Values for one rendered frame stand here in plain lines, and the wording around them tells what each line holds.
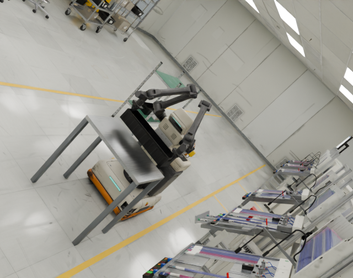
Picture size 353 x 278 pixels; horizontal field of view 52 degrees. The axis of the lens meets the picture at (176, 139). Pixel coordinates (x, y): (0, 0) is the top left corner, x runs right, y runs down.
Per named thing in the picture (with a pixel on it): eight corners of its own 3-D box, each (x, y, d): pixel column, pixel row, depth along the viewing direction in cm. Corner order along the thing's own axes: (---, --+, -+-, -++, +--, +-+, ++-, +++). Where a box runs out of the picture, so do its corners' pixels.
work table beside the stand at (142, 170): (65, 174, 352) (117, 117, 329) (106, 233, 333) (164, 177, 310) (30, 179, 311) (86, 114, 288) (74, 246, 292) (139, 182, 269)
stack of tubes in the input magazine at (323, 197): (307, 214, 322) (331, 196, 314) (309, 204, 369) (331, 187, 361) (317, 226, 319) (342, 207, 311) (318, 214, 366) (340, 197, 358)
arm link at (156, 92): (196, 96, 323) (193, 86, 327) (197, 93, 318) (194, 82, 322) (148, 101, 312) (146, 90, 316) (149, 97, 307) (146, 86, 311)
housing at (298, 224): (290, 241, 326) (292, 226, 325) (294, 228, 371) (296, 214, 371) (300, 243, 323) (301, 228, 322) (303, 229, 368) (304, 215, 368)
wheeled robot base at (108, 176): (118, 168, 432) (132, 154, 425) (150, 210, 415) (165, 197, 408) (83, 173, 370) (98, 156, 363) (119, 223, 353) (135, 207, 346)
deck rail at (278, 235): (218, 227, 349) (218, 220, 349) (218, 226, 351) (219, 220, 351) (295, 242, 323) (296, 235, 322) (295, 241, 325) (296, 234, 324)
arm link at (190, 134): (211, 107, 320) (200, 101, 321) (213, 103, 315) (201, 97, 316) (192, 145, 299) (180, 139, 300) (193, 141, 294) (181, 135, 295)
